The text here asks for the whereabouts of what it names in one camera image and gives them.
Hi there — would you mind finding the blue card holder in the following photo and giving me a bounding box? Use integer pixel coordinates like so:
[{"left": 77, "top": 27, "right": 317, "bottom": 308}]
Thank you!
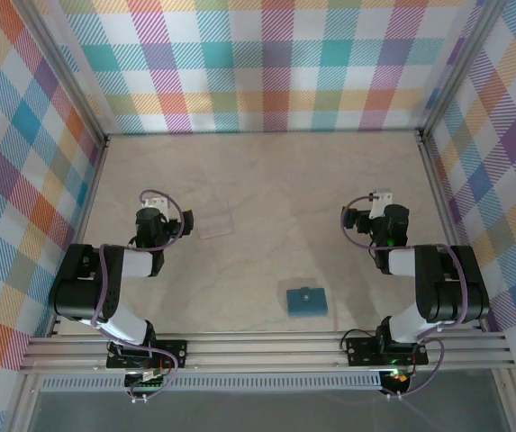
[{"left": 285, "top": 285, "right": 330, "bottom": 319}]

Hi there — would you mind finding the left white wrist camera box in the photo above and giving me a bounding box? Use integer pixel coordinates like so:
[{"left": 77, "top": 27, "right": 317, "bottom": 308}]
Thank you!
[{"left": 143, "top": 192, "right": 169, "bottom": 212}]

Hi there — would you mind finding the aluminium side rail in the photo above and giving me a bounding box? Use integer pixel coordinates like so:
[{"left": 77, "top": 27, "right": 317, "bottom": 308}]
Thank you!
[
  {"left": 417, "top": 132, "right": 488, "bottom": 333},
  {"left": 46, "top": 134, "right": 111, "bottom": 338}
]

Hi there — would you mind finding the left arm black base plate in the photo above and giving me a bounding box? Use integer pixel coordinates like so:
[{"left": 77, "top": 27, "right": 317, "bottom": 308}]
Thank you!
[{"left": 105, "top": 339, "right": 189, "bottom": 371}]

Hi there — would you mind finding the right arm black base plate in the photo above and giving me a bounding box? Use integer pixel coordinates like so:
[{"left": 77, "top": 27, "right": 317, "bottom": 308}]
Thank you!
[{"left": 345, "top": 335, "right": 430, "bottom": 367}]

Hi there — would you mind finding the aluminium mounting rail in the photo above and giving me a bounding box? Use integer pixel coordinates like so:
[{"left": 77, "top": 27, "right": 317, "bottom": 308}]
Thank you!
[{"left": 17, "top": 331, "right": 516, "bottom": 375}]

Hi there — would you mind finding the aluminium frame post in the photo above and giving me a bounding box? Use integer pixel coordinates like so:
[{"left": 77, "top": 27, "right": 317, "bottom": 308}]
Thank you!
[
  {"left": 14, "top": 0, "right": 111, "bottom": 149},
  {"left": 417, "top": 0, "right": 511, "bottom": 143}
]

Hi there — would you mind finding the grey slotted cable duct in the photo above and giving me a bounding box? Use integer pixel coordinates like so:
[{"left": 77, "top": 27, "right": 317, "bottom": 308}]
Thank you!
[{"left": 39, "top": 375, "right": 385, "bottom": 393}]

